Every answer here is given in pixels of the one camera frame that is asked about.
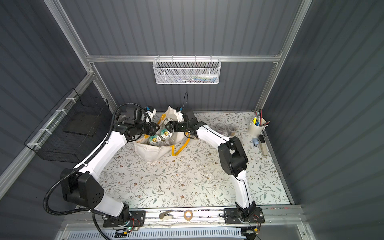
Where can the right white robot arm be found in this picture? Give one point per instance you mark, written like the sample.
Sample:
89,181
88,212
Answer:
232,157

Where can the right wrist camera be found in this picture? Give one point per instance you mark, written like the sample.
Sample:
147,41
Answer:
179,115

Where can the beige tape dispenser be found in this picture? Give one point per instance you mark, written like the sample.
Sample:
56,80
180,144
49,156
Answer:
166,215

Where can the white pen cup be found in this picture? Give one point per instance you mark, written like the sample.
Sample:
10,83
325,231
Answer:
257,124

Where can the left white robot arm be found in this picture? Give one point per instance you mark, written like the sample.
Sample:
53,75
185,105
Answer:
80,185

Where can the sunflower bottom seed jar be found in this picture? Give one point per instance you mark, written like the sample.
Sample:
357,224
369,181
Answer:
154,140

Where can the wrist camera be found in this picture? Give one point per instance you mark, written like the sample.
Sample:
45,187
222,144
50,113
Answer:
151,111
179,115

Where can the white canvas tote bag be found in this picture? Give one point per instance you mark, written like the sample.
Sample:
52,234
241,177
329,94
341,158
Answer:
151,154

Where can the masking tape roll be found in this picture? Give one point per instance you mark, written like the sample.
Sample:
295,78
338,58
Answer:
188,215

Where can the orange label seed jar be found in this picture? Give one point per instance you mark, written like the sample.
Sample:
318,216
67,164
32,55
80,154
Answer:
221,128

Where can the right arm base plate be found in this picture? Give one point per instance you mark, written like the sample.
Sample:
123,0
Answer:
231,217

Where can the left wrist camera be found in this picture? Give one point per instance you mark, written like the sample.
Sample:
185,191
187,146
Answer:
151,111

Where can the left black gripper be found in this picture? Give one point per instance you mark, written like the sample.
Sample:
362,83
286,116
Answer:
153,129

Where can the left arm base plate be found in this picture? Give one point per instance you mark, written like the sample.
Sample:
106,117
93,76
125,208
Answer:
137,219

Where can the white wire wall basket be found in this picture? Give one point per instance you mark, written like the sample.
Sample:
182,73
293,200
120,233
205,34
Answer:
187,73

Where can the grey stapler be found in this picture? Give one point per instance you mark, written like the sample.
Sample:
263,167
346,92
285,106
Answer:
263,146

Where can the black wire side basket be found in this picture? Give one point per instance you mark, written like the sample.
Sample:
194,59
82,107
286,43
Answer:
79,123

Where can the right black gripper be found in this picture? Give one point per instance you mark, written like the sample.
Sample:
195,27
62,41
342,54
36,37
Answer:
174,126

